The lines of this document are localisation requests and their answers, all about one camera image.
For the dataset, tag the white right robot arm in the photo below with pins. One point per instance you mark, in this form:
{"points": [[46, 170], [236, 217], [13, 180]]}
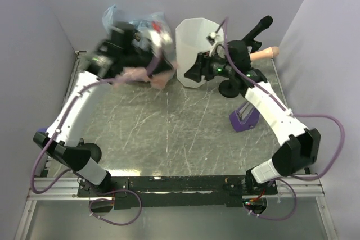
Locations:
{"points": [[298, 144]]}

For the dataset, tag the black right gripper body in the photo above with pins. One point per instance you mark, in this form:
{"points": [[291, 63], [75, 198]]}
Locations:
{"points": [[215, 66]]}

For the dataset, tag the white plastic trash bin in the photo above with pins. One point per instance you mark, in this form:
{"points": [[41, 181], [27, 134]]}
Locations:
{"points": [[190, 40]]}

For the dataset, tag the large blue plastic bag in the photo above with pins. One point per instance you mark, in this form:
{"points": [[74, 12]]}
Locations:
{"points": [[142, 24]]}

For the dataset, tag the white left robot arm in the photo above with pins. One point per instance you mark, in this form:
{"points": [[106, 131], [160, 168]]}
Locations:
{"points": [[126, 55]]}

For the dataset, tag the beige microphone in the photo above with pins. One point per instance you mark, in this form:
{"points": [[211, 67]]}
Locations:
{"points": [[269, 52]]}

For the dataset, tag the aluminium rail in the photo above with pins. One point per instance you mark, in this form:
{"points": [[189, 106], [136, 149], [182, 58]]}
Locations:
{"points": [[309, 188]]}

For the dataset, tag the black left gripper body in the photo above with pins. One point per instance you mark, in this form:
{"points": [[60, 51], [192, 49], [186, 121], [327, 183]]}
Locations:
{"points": [[135, 58]]}

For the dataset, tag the purple microphone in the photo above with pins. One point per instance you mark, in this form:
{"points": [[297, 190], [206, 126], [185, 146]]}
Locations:
{"points": [[42, 130]]}

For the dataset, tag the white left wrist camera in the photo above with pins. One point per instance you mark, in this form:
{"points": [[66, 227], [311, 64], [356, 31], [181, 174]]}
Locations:
{"points": [[158, 36]]}

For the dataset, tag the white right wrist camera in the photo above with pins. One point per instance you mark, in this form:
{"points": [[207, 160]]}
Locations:
{"points": [[214, 38]]}

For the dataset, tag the purple box stand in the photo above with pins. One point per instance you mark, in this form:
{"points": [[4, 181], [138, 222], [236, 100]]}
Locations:
{"points": [[244, 116]]}

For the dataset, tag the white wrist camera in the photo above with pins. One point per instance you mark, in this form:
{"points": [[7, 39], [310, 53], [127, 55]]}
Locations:
{"points": [[214, 38], [158, 36]]}

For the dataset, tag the black round microphone stand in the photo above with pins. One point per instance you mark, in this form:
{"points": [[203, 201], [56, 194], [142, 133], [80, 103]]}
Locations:
{"points": [[227, 90]]}

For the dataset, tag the pink plastic trash bag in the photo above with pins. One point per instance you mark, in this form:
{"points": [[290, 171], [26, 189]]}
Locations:
{"points": [[157, 75]]}

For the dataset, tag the black microphone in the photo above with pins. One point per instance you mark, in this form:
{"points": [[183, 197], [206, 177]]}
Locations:
{"points": [[261, 26]]}

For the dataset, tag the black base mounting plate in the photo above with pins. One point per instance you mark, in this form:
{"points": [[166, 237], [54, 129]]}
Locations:
{"points": [[132, 198]]}

